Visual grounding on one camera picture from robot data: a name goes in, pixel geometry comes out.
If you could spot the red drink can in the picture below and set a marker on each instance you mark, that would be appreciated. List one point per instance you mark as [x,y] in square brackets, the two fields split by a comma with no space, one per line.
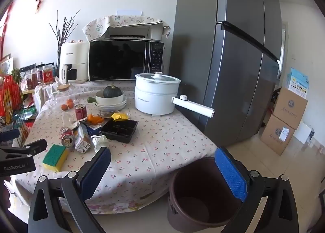
[81,112]

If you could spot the dented red white can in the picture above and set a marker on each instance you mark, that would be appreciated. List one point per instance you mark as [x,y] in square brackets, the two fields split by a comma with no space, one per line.
[67,136]

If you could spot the dried dark branches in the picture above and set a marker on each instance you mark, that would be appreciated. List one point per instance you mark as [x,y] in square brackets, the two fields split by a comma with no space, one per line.
[63,30]

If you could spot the row of spice jars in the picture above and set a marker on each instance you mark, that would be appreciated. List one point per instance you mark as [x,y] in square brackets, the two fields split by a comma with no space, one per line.
[42,74]

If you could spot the stack of white bowls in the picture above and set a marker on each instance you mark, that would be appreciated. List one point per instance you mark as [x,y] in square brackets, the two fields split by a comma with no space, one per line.
[111,108]

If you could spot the light blue white box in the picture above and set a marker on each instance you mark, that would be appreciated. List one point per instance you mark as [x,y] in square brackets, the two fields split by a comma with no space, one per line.
[299,83]

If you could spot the white air fryer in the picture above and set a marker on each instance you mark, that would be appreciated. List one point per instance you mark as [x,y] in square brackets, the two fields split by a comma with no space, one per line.
[73,63]

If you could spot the grey refrigerator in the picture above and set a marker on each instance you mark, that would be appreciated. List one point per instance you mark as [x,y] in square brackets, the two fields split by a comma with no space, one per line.
[228,58]

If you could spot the crumpled white tissue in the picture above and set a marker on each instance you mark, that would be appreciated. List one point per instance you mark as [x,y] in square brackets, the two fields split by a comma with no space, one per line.
[99,143]

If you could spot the crushed blue white carton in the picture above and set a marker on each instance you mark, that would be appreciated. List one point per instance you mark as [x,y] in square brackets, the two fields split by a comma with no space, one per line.
[82,140]

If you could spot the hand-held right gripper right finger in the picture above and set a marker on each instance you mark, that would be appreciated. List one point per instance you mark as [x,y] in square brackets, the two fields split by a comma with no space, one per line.
[231,174]

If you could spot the floral cloth cover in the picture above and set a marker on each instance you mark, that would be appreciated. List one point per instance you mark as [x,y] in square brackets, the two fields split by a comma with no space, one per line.
[119,21]

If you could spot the brown plastic bin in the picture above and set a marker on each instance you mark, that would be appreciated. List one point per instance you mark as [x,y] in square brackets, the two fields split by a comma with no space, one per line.
[193,177]

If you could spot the cherry print tablecloth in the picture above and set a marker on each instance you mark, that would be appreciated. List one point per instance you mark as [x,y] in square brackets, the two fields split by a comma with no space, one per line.
[157,144]

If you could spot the yellow snack wrapper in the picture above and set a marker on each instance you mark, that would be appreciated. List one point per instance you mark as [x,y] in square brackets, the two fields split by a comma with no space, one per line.
[119,116]

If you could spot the yellow green sponge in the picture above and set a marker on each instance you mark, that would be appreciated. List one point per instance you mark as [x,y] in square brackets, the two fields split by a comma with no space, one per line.
[54,157]

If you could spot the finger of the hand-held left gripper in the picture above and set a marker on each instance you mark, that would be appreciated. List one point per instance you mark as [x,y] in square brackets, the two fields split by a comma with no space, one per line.
[36,145]
[10,134]

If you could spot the eggs in clear bag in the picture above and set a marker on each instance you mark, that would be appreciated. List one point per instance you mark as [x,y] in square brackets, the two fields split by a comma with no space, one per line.
[59,97]

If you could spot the white appliance under cloth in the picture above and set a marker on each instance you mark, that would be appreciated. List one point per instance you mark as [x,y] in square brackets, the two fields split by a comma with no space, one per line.
[134,32]

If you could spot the green pumpkin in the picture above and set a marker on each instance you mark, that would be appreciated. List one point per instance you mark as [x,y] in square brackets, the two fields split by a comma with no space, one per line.
[112,91]

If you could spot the blue white packet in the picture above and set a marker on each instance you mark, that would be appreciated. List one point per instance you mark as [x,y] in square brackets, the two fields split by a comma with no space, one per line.
[93,127]

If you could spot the orange peel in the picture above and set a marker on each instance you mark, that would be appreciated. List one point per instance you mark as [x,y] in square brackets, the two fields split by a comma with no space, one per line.
[95,119]

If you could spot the white flat board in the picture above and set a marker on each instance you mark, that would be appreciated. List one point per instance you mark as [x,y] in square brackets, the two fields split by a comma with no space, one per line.
[303,131]

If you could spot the red printed bag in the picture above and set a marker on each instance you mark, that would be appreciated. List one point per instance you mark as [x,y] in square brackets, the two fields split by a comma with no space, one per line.
[9,96]

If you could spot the white electric pot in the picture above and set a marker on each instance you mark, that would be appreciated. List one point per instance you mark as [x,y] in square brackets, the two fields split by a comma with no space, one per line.
[152,98]

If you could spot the black door microwave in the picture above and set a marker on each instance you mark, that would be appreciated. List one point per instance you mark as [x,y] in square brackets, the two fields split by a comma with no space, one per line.
[116,60]

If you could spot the black plastic tray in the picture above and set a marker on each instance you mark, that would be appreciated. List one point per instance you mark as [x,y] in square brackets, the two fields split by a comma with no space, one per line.
[119,130]

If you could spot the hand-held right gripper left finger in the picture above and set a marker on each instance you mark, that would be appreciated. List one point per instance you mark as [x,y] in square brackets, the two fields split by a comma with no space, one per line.
[95,172]

